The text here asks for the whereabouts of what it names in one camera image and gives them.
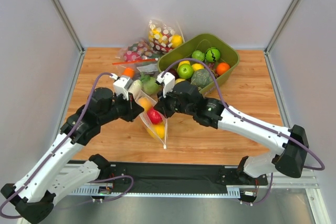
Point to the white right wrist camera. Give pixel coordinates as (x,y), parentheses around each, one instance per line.
(167,81)

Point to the fake green cabbage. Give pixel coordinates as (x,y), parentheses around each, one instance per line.
(150,87)

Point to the fake green apple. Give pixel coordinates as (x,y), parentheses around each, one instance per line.
(185,71)

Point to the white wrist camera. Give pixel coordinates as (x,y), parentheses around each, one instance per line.
(167,81)
(121,85)

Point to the polka dot bag with lemon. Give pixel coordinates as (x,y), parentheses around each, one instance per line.
(162,37)

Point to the fake red peach in bag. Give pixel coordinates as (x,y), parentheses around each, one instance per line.
(154,116)

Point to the fake orange in bin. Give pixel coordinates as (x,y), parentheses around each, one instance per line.
(222,68)

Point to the clear zip bag with fruit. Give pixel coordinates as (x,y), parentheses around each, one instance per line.
(156,131)

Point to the fake yellow pear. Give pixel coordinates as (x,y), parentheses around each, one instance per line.
(197,66)

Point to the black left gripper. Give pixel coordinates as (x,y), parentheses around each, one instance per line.
(132,107)

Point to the fake netted melon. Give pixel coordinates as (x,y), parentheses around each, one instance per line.
(201,78)

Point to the fake orange in bag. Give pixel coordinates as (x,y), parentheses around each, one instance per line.
(128,72)

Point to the fake yellow quince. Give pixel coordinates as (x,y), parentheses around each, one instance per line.
(179,80)

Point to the green plastic bin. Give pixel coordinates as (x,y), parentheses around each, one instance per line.
(202,42)

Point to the clear bag with orange zipper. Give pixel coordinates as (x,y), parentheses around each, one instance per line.
(149,67)

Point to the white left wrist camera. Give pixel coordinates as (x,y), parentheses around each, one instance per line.
(121,85)

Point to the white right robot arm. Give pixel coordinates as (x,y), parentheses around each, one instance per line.
(287,146)

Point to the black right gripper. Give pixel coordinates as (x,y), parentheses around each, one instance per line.
(165,105)

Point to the fake yellow lemon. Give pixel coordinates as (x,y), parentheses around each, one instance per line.
(183,62)

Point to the fake bumpy green fruit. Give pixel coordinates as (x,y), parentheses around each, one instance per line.
(198,55)

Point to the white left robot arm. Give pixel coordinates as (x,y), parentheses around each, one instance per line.
(38,192)

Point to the polka dot bag with strawberry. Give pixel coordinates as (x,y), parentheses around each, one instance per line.
(139,50)

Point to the fake striped watermelon ball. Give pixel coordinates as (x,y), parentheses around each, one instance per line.
(212,54)

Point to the fake dark red plum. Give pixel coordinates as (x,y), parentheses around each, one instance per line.
(174,73)

